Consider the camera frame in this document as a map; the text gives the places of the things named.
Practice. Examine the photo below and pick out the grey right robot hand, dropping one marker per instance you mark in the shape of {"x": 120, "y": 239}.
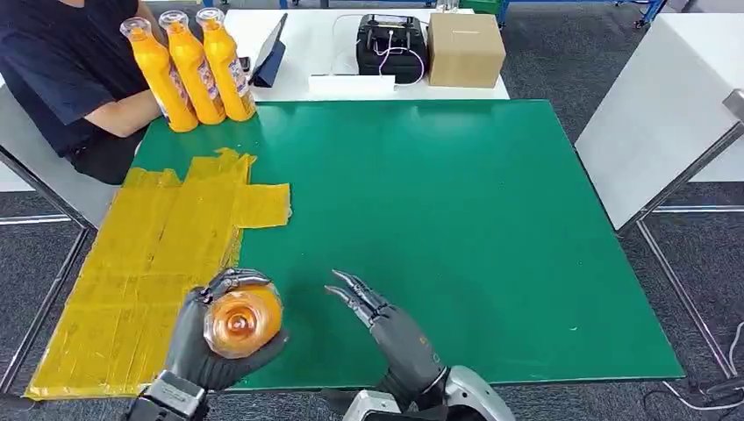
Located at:
{"x": 407, "y": 348}

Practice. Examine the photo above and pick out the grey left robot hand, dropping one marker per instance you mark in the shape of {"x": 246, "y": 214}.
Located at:
{"x": 189, "y": 354}

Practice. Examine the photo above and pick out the orange drink bottle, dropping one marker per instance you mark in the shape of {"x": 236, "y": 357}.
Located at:
{"x": 192, "y": 69}
{"x": 157, "y": 75}
{"x": 229, "y": 69}
{"x": 244, "y": 319}

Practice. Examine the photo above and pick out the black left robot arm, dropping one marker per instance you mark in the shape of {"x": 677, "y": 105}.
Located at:
{"x": 168, "y": 400}

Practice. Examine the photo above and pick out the yellow plastic sheet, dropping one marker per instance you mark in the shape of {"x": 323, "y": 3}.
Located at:
{"x": 151, "y": 261}

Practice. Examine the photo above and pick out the green table mat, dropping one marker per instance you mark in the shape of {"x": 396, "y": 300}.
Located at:
{"x": 418, "y": 203}

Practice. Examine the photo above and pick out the white side table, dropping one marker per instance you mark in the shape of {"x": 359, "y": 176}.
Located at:
{"x": 35, "y": 162}
{"x": 657, "y": 110}

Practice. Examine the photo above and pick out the flat white box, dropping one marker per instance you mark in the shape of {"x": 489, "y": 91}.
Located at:
{"x": 351, "y": 87}

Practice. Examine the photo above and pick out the black smartphone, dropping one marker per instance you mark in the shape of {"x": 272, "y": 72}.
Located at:
{"x": 244, "y": 64}

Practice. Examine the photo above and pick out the brown cardboard box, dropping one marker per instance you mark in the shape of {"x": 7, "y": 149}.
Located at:
{"x": 465, "y": 52}

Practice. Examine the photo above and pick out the tablet in dark case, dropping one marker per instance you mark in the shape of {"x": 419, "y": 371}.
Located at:
{"x": 270, "y": 55}

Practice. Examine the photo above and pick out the black controller device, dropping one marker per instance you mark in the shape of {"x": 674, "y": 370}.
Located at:
{"x": 389, "y": 38}

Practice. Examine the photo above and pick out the person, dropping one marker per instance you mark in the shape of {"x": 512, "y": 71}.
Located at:
{"x": 58, "y": 64}

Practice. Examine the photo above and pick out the green crate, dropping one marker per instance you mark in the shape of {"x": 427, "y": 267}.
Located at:
{"x": 481, "y": 4}

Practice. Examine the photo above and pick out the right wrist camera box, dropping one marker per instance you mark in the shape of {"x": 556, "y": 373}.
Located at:
{"x": 372, "y": 407}

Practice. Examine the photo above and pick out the metal frame bar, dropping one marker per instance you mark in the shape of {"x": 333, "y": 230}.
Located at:
{"x": 52, "y": 290}
{"x": 680, "y": 186}

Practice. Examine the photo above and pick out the blue metal rack frame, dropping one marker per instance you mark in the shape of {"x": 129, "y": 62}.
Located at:
{"x": 651, "y": 7}

